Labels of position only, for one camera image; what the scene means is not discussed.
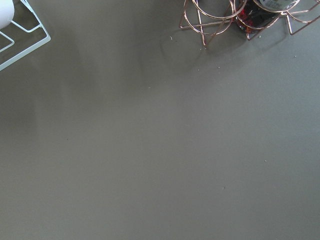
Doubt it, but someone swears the white wire cup rack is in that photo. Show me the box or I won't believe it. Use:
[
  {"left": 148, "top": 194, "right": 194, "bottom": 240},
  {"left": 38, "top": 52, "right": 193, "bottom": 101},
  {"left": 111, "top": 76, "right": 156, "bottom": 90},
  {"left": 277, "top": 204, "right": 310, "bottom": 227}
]
[{"left": 0, "top": 0, "right": 51, "bottom": 70}]

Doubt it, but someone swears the tea bottle lower left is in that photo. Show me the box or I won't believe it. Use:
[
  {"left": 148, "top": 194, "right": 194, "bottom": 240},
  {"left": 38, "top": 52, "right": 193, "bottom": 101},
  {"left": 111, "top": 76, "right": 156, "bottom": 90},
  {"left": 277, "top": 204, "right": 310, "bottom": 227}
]
[{"left": 236, "top": 0, "right": 299, "bottom": 34}]

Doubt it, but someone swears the copper wire bottle rack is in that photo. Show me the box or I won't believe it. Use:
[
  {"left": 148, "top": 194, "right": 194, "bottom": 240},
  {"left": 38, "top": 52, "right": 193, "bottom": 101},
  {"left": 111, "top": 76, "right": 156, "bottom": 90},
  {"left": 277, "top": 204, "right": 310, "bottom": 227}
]
[{"left": 179, "top": 0, "right": 320, "bottom": 47}]

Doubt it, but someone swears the white plastic cup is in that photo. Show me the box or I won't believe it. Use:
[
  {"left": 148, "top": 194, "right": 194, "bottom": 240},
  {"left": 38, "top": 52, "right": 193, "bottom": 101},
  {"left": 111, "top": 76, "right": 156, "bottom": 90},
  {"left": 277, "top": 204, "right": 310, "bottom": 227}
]
[{"left": 0, "top": 0, "right": 15, "bottom": 29}]

